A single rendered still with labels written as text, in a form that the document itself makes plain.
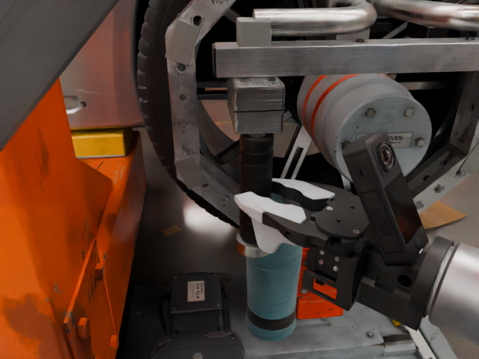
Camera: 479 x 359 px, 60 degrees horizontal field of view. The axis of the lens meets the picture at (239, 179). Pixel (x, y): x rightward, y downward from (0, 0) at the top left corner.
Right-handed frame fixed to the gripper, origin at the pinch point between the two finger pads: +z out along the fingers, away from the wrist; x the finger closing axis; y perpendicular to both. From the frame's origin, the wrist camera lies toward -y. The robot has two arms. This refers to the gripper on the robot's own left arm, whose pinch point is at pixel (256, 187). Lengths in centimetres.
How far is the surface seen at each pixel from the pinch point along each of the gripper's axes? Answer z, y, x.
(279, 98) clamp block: -2.4, -10.6, 0.3
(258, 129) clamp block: -1.0, -7.6, -1.1
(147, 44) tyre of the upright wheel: 29.8, -10.5, 11.1
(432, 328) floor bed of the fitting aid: -14, 75, 71
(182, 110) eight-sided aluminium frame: 20.3, -2.4, 8.7
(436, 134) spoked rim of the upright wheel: -7.1, 7.2, 48.1
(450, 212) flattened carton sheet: 1, 82, 154
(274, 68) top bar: -0.2, -12.9, 2.3
